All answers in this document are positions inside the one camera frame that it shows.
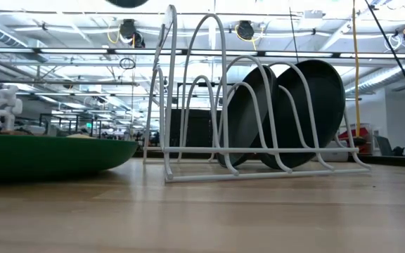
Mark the dark green round plate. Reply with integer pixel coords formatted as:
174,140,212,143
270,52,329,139
216,65,279,168
258,58,347,170

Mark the white wire dish rack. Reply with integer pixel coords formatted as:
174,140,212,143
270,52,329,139
142,4,371,183

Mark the black cabinet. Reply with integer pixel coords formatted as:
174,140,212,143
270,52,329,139
169,108,224,148

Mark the white box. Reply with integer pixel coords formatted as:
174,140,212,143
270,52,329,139
314,140,349,162

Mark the red object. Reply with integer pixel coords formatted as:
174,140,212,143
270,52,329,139
338,123,372,155

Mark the dark office chair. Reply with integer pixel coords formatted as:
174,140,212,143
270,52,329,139
374,135,405,157

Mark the black cable loop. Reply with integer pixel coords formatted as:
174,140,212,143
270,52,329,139
119,57,136,70

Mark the yellow hanging cable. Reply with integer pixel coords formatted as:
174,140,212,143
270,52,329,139
351,0,361,138

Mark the black diagonal cable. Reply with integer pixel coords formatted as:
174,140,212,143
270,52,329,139
364,0,405,122

